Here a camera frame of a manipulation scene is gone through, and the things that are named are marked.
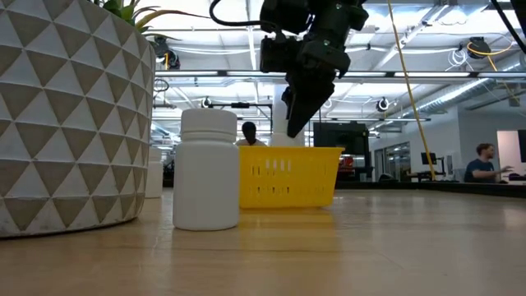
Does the long ceiling light bar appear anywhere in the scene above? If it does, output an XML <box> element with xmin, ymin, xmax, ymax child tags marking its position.
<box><xmin>155</xmin><ymin>69</ymin><xmax>526</xmax><ymax>86</ymax></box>

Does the black camera cable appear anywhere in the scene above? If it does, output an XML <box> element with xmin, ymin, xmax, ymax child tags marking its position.
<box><xmin>208</xmin><ymin>0</ymin><xmax>284</xmax><ymax>39</ymax></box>

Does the white triangle-patterned planter pot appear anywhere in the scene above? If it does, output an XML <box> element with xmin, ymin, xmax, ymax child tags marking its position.
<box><xmin>0</xmin><ymin>0</ymin><xmax>157</xmax><ymax>239</ymax></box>

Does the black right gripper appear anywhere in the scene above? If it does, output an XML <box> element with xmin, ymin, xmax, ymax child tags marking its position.
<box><xmin>281</xmin><ymin>24</ymin><xmax>353</xmax><ymax>140</ymax></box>

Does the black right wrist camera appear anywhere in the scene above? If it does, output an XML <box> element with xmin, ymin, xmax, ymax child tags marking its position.
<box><xmin>259</xmin><ymin>35</ymin><xmax>302</xmax><ymax>75</ymax></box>

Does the black background rig frame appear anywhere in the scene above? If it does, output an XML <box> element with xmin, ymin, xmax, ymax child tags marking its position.
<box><xmin>210</xmin><ymin>100</ymin><xmax>275</xmax><ymax>136</ymax></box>

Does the black wall screen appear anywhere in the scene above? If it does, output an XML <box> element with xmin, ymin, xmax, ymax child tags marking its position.
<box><xmin>517</xmin><ymin>128</ymin><xmax>526</xmax><ymax>164</ymax></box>

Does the yellow plastic basket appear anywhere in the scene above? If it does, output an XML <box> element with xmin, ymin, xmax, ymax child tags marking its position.
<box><xmin>238</xmin><ymin>145</ymin><xmax>346</xmax><ymax>210</ymax></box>

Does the thick yellow hanging cable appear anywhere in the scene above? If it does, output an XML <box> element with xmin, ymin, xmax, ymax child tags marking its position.
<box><xmin>385</xmin><ymin>0</ymin><xmax>438</xmax><ymax>183</ymax></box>

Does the person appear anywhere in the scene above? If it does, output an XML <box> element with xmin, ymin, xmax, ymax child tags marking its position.
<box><xmin>463</xmin><ymin>142</ymin><xmax>514</xmax><ymax>184</ymax></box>
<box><xmin>234</xmin><ymin>120</ymin><xmax>269</xmax><ymax>148</ymax></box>

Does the green succulent plant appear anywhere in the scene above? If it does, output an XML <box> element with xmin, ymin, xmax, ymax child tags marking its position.
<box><xmin>90</xmin><ymin>0</ymin><xmax>211</xmax><ymax>42</ymax></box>

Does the black tall cabinet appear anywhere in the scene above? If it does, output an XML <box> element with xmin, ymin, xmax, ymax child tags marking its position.
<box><xmin>312</xmin><ymin>121</ymin><xmax>374</xmax><ymax>183</ymax></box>

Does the black metal rig frame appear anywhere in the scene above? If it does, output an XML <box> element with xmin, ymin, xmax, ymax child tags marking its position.
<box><xmin>335</xmin><ymin>179</ymin><xmax>526</xmax><ymax>200</ymax></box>

